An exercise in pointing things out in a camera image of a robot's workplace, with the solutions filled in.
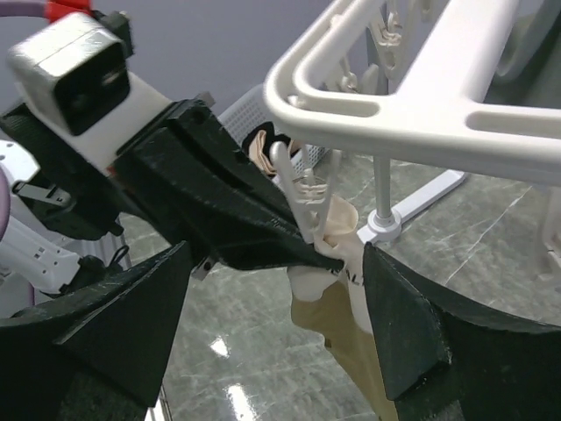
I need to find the olive and cream underwear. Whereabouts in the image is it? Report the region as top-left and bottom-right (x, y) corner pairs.
(287, 196), (398, 420)

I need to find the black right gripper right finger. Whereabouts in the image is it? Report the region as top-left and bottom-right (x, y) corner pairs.
(363, 243), (560, 420)

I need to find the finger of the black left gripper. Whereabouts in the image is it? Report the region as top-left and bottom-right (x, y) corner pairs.
(205, 188), (343, 271)

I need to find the white hanger clip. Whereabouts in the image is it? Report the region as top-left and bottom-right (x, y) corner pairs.
(270, 142), (342, 244)

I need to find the white plastic laundry basket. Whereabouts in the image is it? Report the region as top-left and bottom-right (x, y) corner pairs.
(218, 84), (326, 175)

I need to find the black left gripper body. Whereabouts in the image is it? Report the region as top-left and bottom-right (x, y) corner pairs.
(1, 100), (276, 241)

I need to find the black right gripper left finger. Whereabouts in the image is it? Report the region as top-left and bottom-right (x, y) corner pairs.
(1, 242), (193, 420)

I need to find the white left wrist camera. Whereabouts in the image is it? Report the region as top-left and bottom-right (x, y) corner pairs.
(6, 12), (171, 173)

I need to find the white metal clothes rack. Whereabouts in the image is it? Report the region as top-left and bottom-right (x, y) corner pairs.
(358, 157), (469, 243)

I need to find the white clip drying hanger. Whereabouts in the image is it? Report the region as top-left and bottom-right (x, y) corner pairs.
(262, 0), (561, 282)

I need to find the black and beige underwear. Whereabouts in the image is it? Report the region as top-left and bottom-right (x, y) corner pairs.
(241, 121), (302, 179)

